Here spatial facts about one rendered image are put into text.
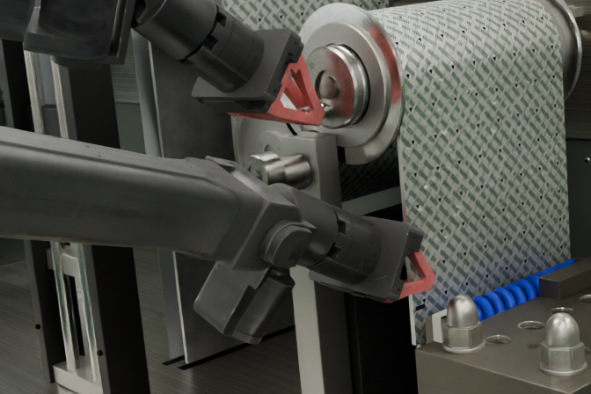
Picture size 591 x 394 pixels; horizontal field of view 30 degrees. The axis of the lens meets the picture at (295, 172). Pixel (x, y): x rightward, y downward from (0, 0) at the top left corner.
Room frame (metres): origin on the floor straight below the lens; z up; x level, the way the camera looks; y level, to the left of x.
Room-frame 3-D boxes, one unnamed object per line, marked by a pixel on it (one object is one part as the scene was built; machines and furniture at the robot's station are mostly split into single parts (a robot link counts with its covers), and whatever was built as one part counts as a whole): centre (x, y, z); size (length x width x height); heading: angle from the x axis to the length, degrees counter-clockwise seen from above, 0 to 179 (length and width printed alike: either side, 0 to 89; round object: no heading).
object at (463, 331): (0.89, -0.13, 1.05); 0.04 x 0.04 x 0.04
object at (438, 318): (0.91, -0.12, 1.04); 0.02 x 0.01 x 0.02; 129
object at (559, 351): (0.83, -0.20, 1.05); 0.04 x 0.04 x 0.04
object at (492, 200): (1.03, -0.18, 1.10); 0.23 x 0.01 x 0.18; 129
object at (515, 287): (1.01, -0.20, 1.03); 0.21 x 0.04 x 0.03; 129
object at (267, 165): (0.98, 0.03, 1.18); 0.04 x 0.02 x 0.04; 39
